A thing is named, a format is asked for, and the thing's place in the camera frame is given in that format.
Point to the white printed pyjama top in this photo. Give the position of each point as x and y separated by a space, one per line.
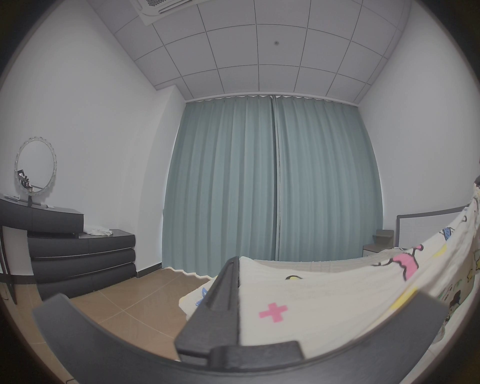
318 300

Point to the round mirror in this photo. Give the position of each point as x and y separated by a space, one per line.
35 165

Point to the grey bedside table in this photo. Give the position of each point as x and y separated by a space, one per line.
378 243

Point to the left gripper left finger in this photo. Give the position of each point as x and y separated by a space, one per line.
217 311

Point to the white cloth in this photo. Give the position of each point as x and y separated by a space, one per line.
99 231

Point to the bed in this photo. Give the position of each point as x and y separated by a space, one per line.
318 264

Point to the white ceiling air conditioner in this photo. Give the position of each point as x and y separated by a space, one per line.
165 9

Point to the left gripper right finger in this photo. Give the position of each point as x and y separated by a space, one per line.
258 356

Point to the black chest of drawers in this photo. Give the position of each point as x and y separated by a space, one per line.
75 258

